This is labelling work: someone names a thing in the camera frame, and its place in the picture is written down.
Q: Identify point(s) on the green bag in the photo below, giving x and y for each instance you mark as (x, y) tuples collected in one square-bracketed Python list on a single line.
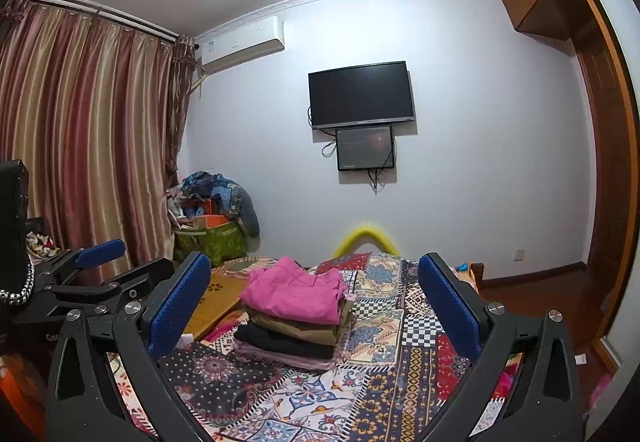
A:
[(220, 242)]

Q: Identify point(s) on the black wall television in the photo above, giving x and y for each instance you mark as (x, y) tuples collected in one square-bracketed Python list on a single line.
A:
[(360, 91)]

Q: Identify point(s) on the yellow foam tube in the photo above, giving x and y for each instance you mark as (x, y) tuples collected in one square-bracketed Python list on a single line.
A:
[(350, 237)]

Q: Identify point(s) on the white wall socket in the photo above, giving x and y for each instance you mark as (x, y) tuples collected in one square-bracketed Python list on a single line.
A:
[(520, 255)]

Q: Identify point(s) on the small black monitor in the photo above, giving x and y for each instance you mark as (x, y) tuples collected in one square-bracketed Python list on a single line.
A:
[(365, 146)]

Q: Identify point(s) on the pink pants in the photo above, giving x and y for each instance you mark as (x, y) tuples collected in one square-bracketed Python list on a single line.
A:
[(295, 289)]

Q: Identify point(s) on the pile of colourful cloths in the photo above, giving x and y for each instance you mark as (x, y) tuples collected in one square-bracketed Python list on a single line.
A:
[(215, 192)]

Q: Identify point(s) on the curtain rail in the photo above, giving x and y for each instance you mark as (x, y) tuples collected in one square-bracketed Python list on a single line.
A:
[(100, 12)]

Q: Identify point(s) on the striped pink curtain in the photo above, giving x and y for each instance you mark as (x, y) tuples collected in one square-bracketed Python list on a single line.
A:
[(90, 121)]

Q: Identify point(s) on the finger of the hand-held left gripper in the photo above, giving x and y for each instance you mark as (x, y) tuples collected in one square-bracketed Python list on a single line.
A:
[(100, 254), (145, 274)]

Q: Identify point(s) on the black folded pants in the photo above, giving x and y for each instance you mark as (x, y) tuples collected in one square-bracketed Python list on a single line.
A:
[(280, 345)]

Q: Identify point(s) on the olive folded pants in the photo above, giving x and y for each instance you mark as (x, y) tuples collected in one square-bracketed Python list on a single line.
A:
[(300, 330)]

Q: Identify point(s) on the white air conditioner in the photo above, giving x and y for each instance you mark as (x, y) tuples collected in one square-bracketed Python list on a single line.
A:
[(240, 44)]

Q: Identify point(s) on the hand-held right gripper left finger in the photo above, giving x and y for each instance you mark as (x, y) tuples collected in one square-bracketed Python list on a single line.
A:
[(175, 304)]

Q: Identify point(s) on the patchwork printed blanket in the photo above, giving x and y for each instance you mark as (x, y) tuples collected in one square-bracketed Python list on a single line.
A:
[(350, 397)]

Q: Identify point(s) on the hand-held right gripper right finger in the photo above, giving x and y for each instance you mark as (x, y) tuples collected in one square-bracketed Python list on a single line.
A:
[(450, 304)]

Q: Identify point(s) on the orange cloth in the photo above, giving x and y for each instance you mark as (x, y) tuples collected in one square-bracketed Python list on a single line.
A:
[(20, 392)]

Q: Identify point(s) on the lilac folded garment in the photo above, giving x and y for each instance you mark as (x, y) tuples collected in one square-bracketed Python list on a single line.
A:
[(300, 364)]

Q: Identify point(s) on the patterned cloth item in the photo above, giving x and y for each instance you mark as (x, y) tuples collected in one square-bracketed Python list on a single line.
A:
[(42, 244)]

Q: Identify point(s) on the orange floral mat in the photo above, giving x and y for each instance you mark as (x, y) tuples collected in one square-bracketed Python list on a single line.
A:
[(220, 292)]

